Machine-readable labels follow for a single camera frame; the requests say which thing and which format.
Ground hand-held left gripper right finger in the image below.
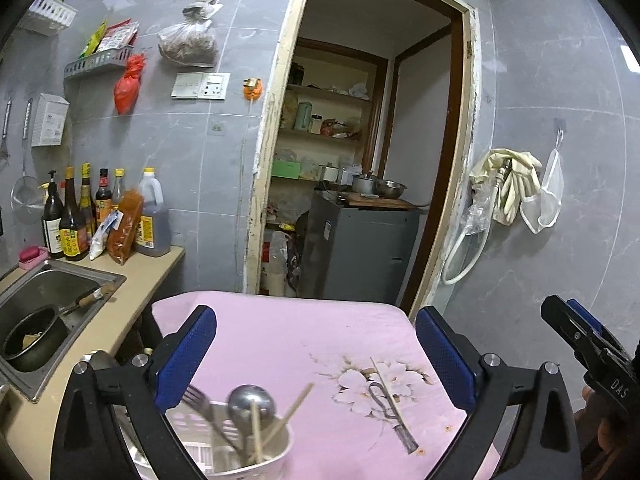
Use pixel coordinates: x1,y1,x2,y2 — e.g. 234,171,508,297
415,306,583,480

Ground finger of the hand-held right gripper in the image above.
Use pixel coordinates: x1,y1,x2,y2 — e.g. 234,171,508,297
541,295,608,361
567,298,631,361

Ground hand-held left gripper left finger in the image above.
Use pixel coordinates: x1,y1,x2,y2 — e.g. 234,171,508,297
50,305,218,480

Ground metal fork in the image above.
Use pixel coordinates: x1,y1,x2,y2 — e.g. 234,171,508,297
181,384,238,461

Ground wooden chopstick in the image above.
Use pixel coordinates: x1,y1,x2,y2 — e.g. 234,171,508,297
370,356,407,428
260,383,316,456
250,400,262,461

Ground metal spoon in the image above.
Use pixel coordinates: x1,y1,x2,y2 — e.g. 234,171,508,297
227,384,277,466

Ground metal peeler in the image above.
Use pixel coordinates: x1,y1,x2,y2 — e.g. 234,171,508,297
368,381,419,455

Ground white plastic utensil holder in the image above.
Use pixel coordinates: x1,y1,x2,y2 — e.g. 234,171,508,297
127,399,293,480

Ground person's right hand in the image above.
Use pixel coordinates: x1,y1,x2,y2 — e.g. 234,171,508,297
574,387,640,480

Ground beige kitchen counter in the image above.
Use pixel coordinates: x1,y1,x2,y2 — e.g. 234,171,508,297
0,246,186,480

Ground pink floral table cloth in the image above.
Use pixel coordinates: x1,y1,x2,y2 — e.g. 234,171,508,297
150,290,506,480

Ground white sack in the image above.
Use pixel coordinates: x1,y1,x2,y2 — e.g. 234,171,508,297
260,230,296,296

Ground translucent white bag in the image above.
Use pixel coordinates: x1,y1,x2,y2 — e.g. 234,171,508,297
520,130,565,235

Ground large brown liquid jug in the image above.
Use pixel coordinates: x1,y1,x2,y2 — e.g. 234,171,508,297
134,167,172,257

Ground grey cabinet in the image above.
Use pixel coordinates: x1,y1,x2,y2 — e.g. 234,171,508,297
295,191,421,306

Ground orange food packet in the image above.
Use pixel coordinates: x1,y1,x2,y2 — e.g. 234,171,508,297
106,189,145,266

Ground stainless steel sink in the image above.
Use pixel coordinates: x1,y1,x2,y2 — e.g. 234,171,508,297
0,259,127,403

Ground white and blue packet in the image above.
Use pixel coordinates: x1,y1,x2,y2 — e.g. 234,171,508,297
89,210,123,261

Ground clear plastic bag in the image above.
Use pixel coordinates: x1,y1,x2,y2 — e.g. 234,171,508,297
460,180,496,236

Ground cream rubber gloves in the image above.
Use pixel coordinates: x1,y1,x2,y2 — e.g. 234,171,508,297
469,147,543,226

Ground large dark sauce bottle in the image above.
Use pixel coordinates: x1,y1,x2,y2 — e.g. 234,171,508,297
59,166,90,262

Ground wooden board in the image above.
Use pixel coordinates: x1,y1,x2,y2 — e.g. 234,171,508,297
342,192,416,211

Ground clear bottle with yellow cap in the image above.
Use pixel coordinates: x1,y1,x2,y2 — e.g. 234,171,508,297
111,167,127,211

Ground metal bowl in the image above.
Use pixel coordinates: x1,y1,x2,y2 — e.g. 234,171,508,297
374,177,408,200

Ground red label sauce bottle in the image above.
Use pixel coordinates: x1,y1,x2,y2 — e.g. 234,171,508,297
95,167,113,226

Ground dark pump bottle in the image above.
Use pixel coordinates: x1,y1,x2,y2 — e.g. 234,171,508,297
41,170,66,260

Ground pink scrubbing brush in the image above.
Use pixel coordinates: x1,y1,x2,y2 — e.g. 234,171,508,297
19,245,50,267

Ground slim dark sauce bottle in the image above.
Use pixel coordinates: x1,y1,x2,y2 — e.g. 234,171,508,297
79,162,98,241

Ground metal pot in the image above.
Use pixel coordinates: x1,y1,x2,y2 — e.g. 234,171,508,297
351,172,378,196

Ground green box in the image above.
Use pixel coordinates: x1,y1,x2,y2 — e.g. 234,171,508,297
272,159,302,180

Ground brown framed door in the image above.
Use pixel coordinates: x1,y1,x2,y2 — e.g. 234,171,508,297
377,10,473,311

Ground metal mesh strainer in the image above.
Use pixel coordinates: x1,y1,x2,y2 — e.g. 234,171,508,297
10,100,46,211

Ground wooden shelf unit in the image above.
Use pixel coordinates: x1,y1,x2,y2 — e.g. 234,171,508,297
267,37,391,201

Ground red plastic bag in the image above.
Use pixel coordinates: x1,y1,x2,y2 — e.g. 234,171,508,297
113,52,148,115

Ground metal spatula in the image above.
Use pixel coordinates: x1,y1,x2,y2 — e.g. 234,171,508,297
0,100,13,161

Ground clear bag of dried goods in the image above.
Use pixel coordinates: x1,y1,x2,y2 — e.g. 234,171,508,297
157,0,225,68

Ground red and white packets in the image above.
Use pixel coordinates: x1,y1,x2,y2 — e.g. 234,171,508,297
97,20,141,53

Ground yellow green packet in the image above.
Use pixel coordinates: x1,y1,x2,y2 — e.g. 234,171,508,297
79,20,108,58

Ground white plastic basket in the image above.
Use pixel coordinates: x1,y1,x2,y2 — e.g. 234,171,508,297
22,0,78,37

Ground white hose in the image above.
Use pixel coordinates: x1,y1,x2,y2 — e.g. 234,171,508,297
441,230,491,286

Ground black pan with wooden handle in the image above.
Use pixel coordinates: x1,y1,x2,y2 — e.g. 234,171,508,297
2,282,115,373

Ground white door frame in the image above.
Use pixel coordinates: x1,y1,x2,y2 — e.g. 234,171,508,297
242,0,483,321

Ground white cable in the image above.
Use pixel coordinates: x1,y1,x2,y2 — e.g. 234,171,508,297
240,100,258,221

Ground white wall socket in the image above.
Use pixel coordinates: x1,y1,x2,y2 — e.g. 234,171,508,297
197,72,231,100

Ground white wall box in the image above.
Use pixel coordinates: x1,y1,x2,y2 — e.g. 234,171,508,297
31,92,71,148

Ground grey wall rack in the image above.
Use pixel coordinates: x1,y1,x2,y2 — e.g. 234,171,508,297
63,46,133,81

